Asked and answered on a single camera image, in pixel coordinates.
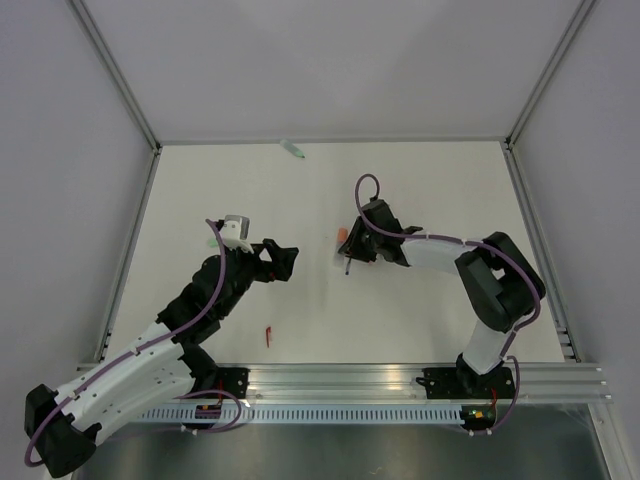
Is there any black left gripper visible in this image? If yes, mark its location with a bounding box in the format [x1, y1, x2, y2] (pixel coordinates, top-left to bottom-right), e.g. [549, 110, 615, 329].
[217, 238, 298, 318]

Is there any orange highlighter pen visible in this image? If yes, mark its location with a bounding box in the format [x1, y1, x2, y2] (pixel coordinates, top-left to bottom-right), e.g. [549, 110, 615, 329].
[334, 227, 349, 267]

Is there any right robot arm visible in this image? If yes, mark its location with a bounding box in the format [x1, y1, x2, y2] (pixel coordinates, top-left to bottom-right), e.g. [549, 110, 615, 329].
[337, 198, 546, 398]

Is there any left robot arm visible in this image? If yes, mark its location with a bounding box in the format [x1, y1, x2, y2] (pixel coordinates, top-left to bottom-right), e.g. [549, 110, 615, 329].
[24, 239, 299, 478]

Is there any red pen cap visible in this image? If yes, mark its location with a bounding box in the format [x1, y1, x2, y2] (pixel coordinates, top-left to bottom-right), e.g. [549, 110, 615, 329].
[265, 326, 272, 348]

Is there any green highlighter pen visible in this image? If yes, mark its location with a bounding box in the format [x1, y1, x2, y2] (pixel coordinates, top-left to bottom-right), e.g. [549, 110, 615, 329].
[279, 139, 306, 159]

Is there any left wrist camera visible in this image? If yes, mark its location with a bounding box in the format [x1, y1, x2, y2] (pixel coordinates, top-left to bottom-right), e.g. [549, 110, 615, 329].
[218, 215, 253, 253]

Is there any white slotted cable duct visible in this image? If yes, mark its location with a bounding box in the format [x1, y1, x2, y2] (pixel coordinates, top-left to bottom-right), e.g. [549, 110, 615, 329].
[135, 402, 464, 426]

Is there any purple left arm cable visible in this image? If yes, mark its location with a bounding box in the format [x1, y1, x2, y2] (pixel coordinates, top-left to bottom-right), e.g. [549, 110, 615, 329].
[23, 218, 246, 469]

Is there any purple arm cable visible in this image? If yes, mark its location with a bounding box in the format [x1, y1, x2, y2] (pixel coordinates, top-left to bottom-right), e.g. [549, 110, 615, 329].
[353, 173, 544, 436]
[23, 218, 246, 469]

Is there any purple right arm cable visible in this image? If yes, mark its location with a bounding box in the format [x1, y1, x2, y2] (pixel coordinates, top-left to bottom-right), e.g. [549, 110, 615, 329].
[353, 173, 544, 436]

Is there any aluminium mounting rail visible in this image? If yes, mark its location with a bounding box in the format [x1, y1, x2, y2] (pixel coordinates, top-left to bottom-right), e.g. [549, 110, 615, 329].
[216, 362, 612, 404]

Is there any left aluminium frame post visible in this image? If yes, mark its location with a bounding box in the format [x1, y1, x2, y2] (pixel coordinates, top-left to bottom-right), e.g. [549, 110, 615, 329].
[67, 0, 162, 151]

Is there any aluminium frame post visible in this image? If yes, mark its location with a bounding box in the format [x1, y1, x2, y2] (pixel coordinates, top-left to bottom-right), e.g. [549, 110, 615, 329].
[67, 0, 162, 151]
[504, 0, 599, 150]

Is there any right aluminium frame post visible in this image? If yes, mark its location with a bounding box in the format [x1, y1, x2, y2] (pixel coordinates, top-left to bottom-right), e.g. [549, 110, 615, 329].
[504, 0, 599, 150]

